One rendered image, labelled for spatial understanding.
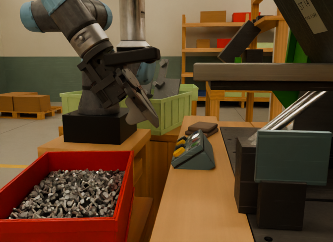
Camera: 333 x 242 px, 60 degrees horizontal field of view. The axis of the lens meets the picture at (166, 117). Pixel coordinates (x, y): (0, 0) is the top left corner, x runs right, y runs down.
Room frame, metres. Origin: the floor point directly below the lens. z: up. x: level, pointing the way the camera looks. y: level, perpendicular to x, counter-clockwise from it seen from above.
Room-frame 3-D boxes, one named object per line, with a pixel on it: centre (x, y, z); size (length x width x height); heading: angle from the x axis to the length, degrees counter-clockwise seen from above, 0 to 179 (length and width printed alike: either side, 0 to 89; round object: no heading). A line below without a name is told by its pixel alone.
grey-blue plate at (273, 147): (0.38, -0.17, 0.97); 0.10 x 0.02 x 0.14; 84
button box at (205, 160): (0.67, -0.07, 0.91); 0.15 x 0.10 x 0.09; 174
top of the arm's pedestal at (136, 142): (1.06, 0.25, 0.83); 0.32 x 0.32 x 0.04; 80
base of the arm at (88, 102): (1.06, 0.25, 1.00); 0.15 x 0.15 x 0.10
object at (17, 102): (6.04, 2.96, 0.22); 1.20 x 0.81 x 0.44; 79
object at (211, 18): (7.18, -1.89, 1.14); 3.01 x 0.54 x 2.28; 84
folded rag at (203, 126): (0.91, -0.12, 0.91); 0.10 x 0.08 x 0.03; 150
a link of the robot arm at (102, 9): (0.75, 0.20, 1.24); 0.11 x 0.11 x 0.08; 77
